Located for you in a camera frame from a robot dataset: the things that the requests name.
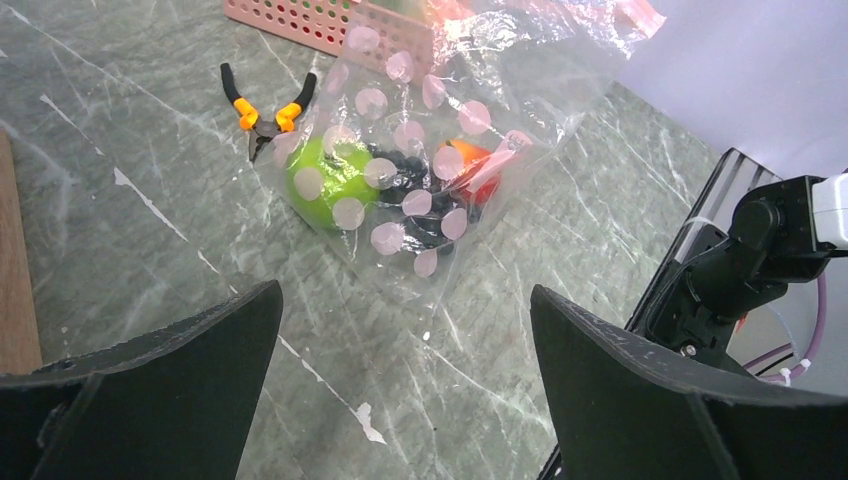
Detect green fake lettuce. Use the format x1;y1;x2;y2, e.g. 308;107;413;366
285;137;378;231

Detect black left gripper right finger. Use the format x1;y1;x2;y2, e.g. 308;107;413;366
530;285;847;479

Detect black fake grape bunch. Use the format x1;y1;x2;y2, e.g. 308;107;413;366
366;143;483;257

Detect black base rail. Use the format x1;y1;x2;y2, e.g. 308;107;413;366
540;151;768;479

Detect small orange fake fruit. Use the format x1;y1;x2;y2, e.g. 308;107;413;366
447;139;503;208

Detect wooden base board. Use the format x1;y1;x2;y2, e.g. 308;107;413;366
1;131;43;374

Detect pink plastic basket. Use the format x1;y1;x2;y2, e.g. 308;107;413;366
221;0;469;61

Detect clear zip top bag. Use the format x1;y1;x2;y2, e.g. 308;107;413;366
255;1;665;311

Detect orange black pliers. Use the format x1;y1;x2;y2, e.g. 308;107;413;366
219;62;319;164

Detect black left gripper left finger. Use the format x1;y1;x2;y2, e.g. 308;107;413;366
1;280;284;479

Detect purple cable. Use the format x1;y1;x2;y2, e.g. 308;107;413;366
741;271;829;387

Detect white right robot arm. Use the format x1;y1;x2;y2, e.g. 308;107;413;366
642;174;847;358

